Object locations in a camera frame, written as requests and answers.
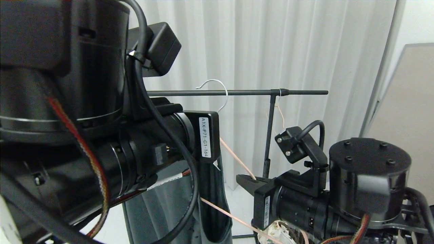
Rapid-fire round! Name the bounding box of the cream printed garment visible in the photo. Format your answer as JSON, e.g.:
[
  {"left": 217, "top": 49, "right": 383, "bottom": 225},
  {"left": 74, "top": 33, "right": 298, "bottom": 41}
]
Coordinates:
[{"left": 261, "top": 220, "right": 307, "bottom": 244}]

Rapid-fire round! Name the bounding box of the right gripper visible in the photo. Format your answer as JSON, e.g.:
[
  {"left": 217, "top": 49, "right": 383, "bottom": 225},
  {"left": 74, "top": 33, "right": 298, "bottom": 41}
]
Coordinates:
[{"left": 253, "top": 185, "right": 332, "bottom": 238}]

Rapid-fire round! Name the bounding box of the white curtain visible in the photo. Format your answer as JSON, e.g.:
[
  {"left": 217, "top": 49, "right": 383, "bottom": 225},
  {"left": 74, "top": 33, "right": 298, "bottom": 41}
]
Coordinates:
[{"left": 129, "top": 0, "right": 397, "bottom": 190}]

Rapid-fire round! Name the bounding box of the dark grey garment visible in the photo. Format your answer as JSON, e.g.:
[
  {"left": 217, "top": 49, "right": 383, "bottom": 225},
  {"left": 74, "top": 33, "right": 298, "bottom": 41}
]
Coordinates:
[{"left": 122, "top": 159, "right": 234, "bottom": 244}]

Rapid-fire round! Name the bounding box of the beige partition panel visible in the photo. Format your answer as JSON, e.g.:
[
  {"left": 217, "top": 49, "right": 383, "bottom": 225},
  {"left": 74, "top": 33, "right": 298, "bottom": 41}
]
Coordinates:
[{"left": 359, "top": 43, "right": 434, "bottom": 204}]

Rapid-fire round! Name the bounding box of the pink clothes hanger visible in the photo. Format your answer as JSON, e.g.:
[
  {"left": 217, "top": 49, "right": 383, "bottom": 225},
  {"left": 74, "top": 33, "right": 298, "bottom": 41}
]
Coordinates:
[
  {"left": 196, "top": 79, "right": 283, "bottom": 244},
  {"left": 275, "top": 97, "right": 286, "bottom": 131}
]

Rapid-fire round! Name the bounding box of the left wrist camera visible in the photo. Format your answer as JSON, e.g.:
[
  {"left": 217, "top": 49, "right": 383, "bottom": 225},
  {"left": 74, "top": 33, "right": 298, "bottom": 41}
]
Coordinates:
[{"left": 128, "top": 22, "right": 182, "bottom": 77}]

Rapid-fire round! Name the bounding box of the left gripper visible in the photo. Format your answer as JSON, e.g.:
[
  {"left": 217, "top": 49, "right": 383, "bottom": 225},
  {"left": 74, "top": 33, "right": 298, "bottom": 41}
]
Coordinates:
[{"left": 102, "top": 111, "right": 220, "bottom": 200}]

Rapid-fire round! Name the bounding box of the black clothes rack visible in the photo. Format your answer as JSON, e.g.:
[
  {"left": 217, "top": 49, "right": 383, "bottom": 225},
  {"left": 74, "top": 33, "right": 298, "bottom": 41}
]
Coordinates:
[{"left": 147, "top": 89, "right": 329, "bottom": 239}]

